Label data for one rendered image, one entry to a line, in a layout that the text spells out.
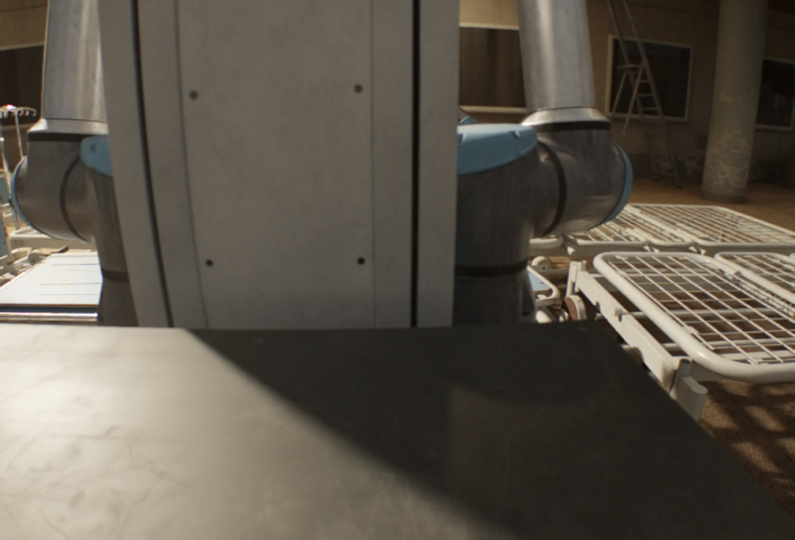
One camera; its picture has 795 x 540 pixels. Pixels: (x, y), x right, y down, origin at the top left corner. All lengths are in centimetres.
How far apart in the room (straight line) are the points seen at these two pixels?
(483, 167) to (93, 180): 49
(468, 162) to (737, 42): 658
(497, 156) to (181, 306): 39
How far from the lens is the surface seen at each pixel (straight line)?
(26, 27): 905
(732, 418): 196
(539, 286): 134
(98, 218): 65
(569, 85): 70
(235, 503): 23
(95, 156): 63
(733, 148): 694
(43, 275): 165
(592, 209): 69
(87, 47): 80
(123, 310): 66
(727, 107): 695
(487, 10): 752
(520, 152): 56
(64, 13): 82
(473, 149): 54
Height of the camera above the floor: 101
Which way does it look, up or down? 16 degrees down
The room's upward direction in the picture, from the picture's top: straight up
